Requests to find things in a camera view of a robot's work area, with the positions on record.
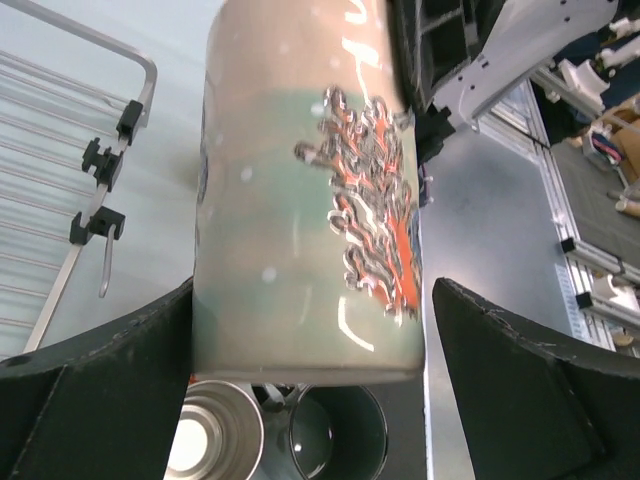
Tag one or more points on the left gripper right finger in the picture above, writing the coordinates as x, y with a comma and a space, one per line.
535, 403

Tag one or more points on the metal wire dish rack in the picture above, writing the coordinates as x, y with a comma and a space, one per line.
72, 100

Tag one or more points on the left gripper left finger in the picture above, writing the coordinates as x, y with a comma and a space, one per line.
103, 404

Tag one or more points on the stainless steel cup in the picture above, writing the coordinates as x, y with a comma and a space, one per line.
219, 435

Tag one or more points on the dark green mug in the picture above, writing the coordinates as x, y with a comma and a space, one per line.
319, 432

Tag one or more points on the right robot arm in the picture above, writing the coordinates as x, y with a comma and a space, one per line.
456, 59

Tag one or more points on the beige mug coral print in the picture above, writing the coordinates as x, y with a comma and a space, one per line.
308, 252

